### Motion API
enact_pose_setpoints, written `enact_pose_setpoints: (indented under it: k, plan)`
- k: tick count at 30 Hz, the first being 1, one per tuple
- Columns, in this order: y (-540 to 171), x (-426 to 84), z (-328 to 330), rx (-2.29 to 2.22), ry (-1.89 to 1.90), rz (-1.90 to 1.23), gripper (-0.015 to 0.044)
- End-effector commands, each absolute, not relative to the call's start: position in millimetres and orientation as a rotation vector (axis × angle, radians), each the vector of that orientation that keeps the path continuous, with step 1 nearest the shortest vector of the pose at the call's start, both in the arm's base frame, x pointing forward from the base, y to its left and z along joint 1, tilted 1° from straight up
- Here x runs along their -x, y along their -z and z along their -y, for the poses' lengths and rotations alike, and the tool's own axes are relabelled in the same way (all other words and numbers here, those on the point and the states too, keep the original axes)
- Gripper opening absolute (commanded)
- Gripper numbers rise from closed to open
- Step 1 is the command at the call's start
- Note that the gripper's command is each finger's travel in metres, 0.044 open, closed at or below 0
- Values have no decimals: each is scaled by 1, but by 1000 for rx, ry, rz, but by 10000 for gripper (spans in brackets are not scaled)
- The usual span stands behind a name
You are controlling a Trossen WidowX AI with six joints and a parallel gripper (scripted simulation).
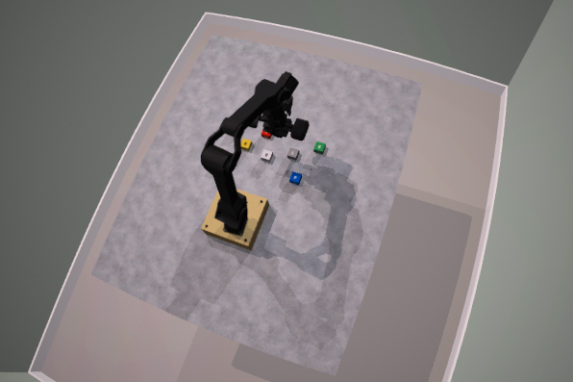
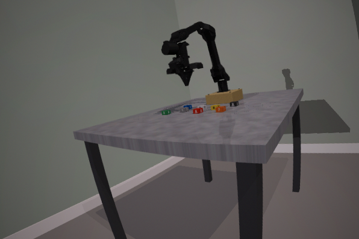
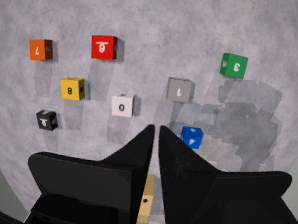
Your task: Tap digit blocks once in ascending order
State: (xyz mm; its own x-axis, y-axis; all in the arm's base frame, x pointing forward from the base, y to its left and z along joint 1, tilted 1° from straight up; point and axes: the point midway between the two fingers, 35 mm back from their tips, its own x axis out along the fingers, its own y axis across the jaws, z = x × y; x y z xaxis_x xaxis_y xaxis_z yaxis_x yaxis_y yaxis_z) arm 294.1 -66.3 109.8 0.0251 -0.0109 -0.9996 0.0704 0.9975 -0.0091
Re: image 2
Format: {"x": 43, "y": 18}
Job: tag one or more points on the green block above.
{"x": 166, "y": 112}

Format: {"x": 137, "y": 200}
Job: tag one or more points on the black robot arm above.
{"x": 208, "y": 33}

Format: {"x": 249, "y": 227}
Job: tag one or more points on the red block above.
{"x": 197, "y": 110}

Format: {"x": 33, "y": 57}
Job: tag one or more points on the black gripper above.
{"x": 185, "y": 75}

